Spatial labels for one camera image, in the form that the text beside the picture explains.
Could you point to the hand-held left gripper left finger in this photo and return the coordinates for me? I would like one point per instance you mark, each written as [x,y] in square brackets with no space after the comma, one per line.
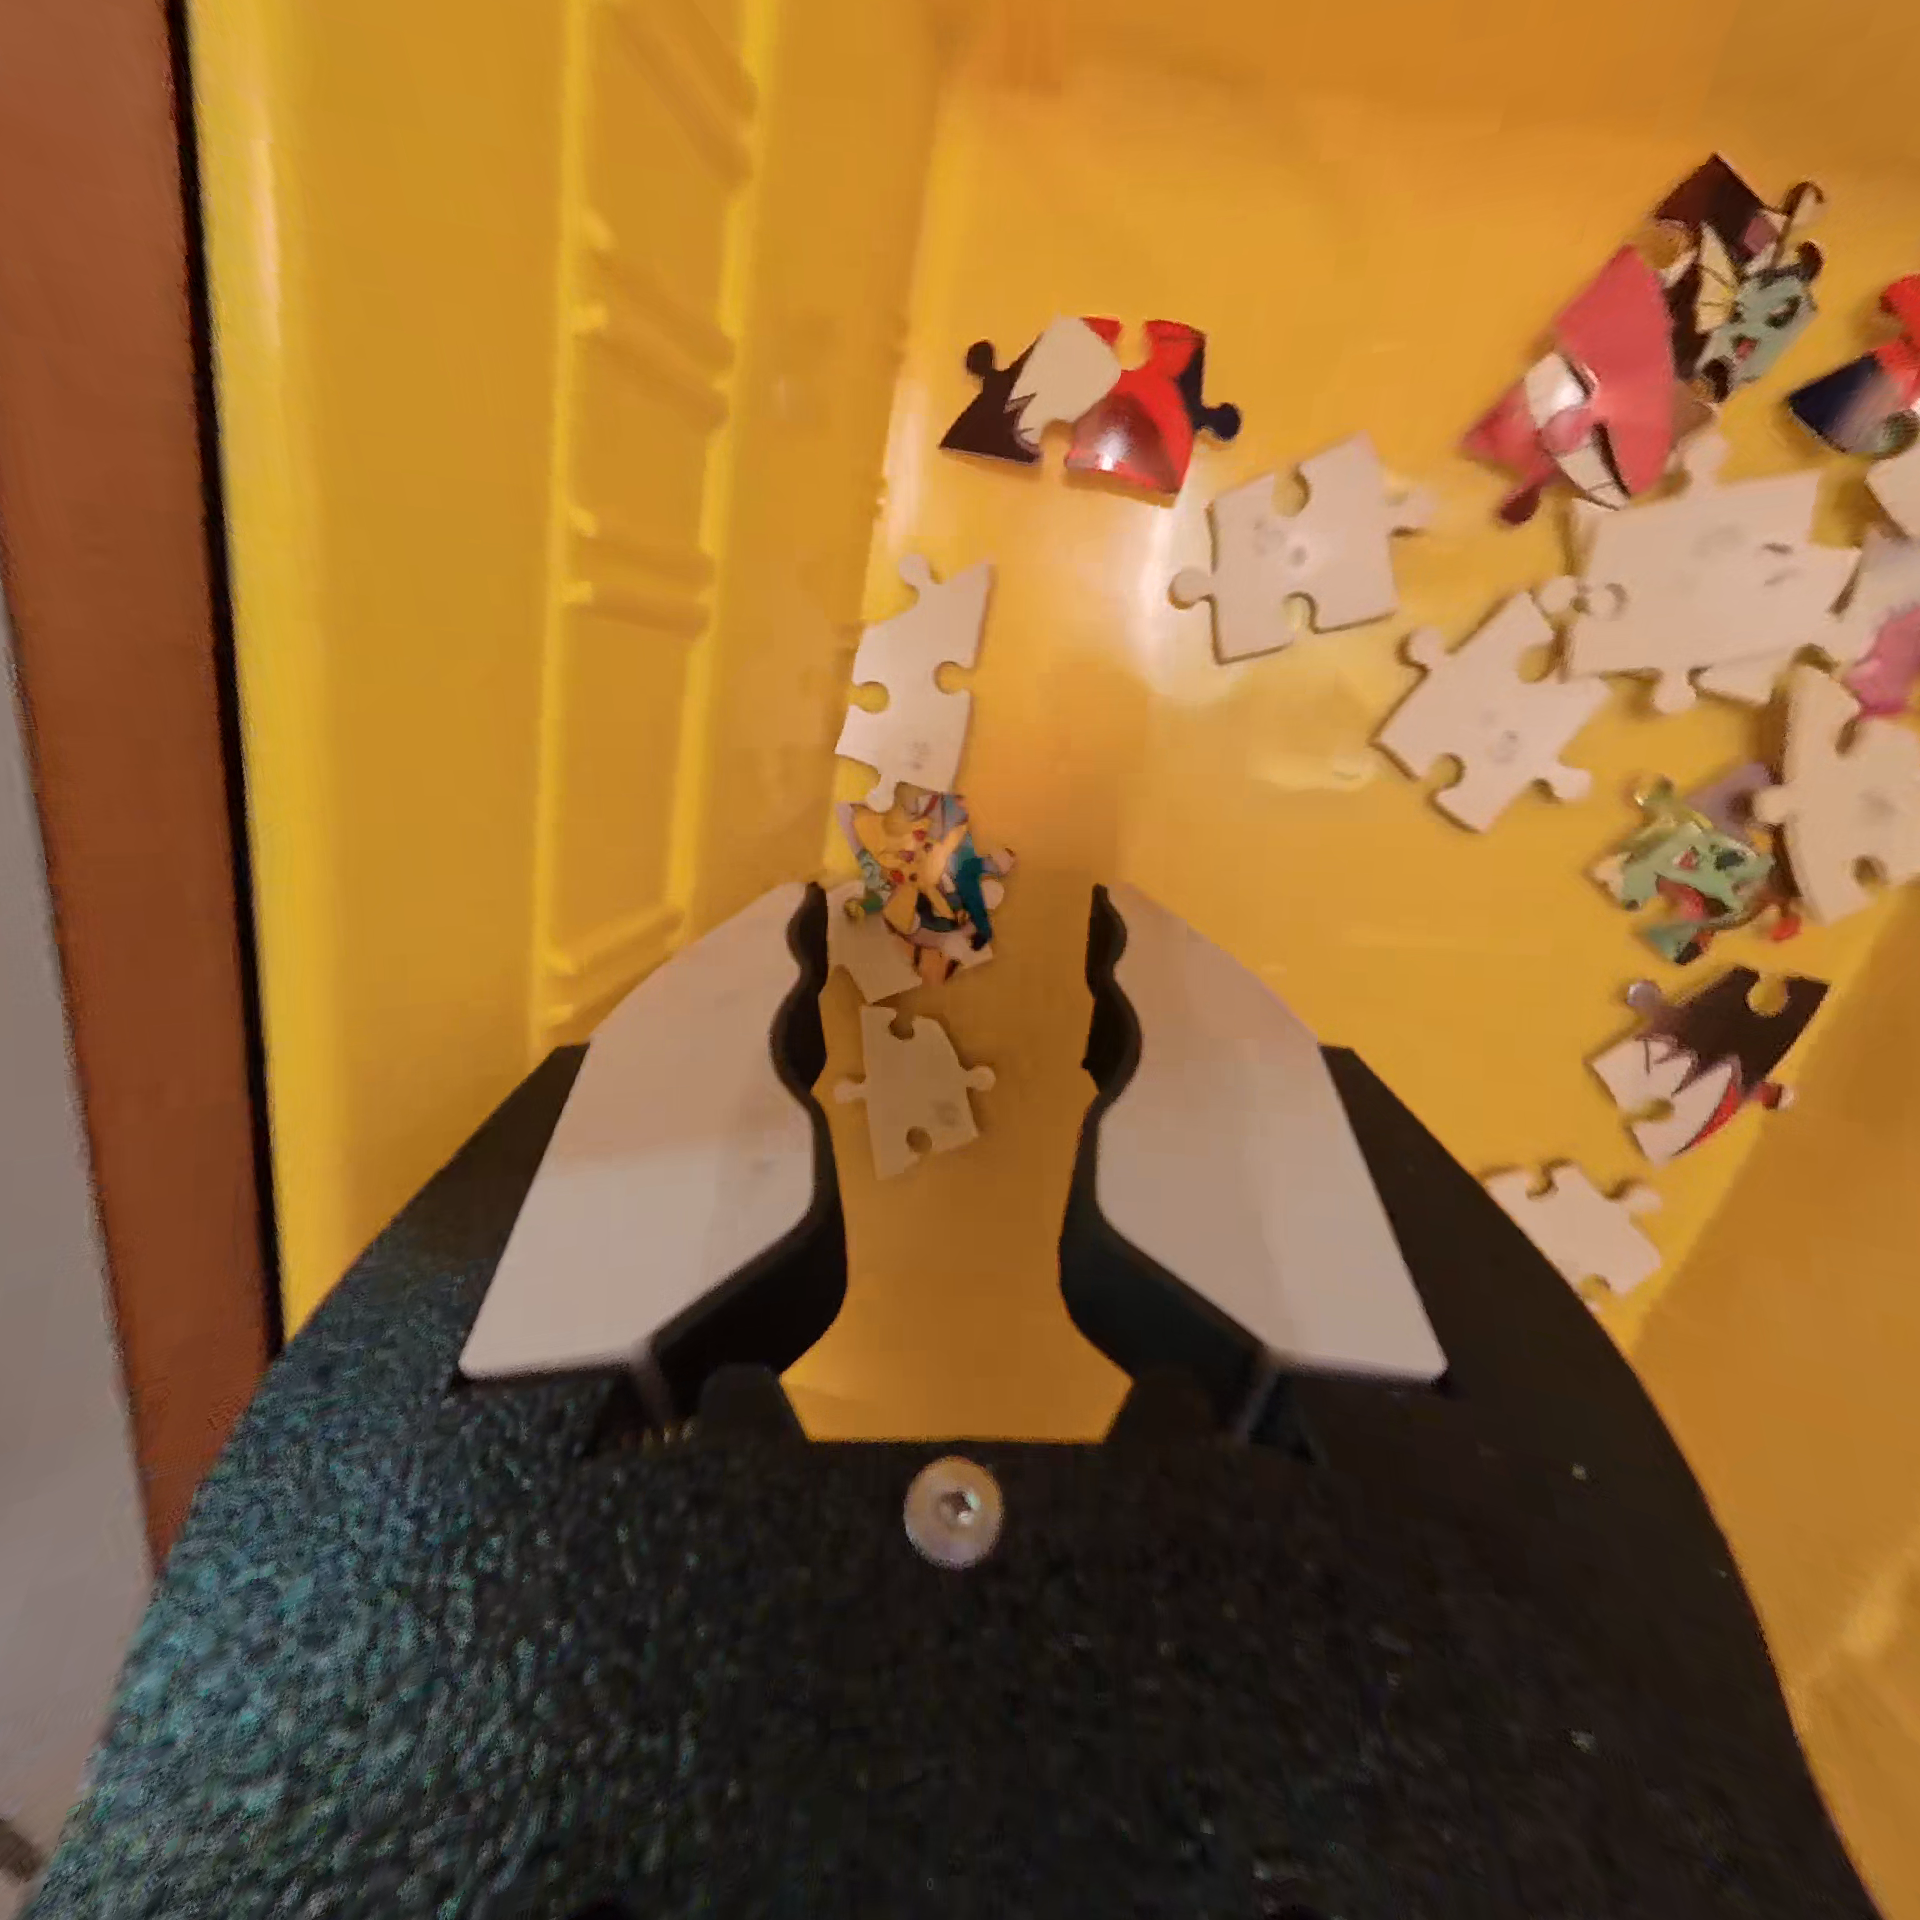
[661,1184]

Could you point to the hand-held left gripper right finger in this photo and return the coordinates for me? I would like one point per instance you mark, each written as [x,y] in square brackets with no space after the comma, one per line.
[1260,1184]

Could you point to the white jigsaw puzzle piece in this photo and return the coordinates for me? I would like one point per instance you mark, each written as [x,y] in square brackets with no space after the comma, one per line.
[915,1096]

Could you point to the yellow print jigsaw piece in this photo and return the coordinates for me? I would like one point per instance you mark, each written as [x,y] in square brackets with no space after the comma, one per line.
[915,879]

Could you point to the yellow plastic bin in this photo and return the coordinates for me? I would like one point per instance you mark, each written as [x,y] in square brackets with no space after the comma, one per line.
[450,599]

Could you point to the heap of mixed puzzle pieces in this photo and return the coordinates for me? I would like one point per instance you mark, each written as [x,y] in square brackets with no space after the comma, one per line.
[1305,540]

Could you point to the brown-edged table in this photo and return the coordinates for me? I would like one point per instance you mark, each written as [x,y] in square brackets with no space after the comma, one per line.
[118,599]

